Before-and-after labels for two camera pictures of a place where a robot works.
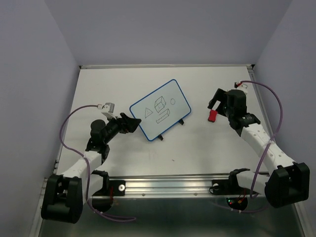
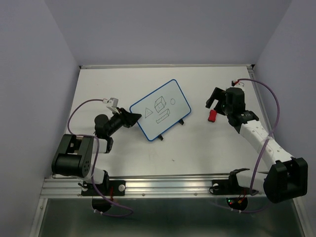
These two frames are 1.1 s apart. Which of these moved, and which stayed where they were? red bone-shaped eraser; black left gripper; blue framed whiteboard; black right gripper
Moved: black left gripper
Stayed: blue framed whiteboard; black right gripper; red bone-shaped eraser
